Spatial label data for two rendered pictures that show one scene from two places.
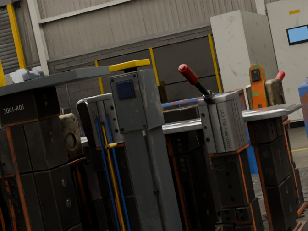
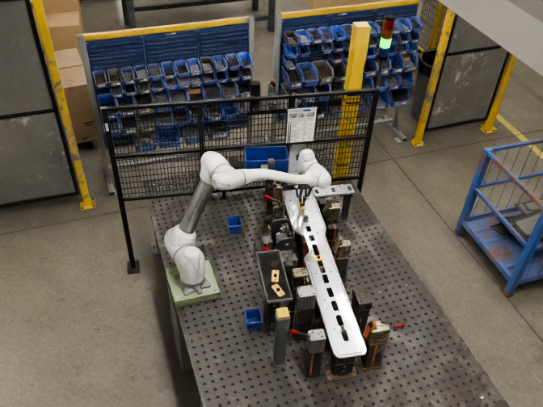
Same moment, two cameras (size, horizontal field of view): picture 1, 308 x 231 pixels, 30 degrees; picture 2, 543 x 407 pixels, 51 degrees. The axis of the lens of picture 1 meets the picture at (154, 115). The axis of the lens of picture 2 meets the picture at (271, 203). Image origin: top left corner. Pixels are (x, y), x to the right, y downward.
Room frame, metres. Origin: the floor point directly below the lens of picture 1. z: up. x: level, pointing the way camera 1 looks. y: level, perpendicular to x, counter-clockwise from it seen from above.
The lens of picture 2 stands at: (-0.16, -1.34, 3.57)
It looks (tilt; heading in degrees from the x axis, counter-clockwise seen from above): 42 degrees down; 50
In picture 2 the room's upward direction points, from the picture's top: 3 degrees clockwise
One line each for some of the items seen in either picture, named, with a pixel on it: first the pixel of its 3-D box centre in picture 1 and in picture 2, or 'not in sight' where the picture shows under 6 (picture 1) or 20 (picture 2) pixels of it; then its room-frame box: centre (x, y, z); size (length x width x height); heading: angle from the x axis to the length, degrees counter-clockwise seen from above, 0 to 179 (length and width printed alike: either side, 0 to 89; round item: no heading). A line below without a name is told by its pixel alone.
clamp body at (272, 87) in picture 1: (274, 148); (374, 345); (1.53, -0.30, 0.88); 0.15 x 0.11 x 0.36; 153
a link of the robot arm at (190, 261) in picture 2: not in sight; (191, 262); (1.01, 0.80, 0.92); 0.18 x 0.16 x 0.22; 83
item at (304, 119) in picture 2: not in sight; (300, 124); (2.19, 1.16, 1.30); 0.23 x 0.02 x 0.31; 153
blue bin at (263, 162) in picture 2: not in sight; (266, 160); (1.90, 1.18, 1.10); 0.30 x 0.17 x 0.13; 147
